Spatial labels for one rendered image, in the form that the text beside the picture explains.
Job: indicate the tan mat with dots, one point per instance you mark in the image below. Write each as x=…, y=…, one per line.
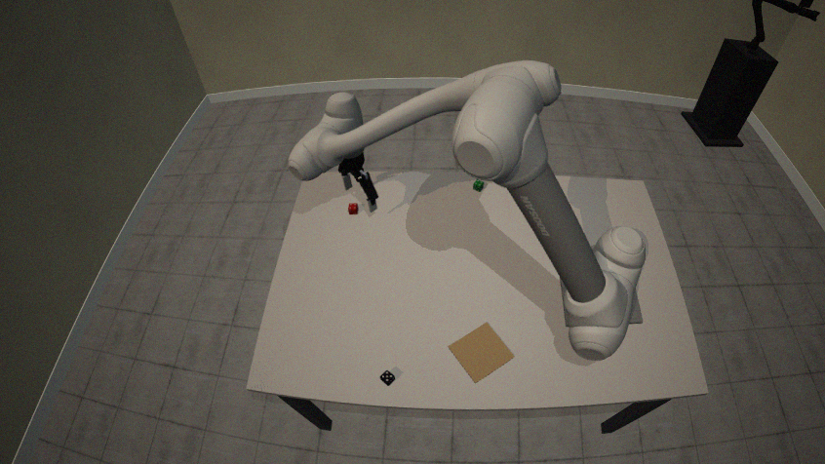
x=481, y=352

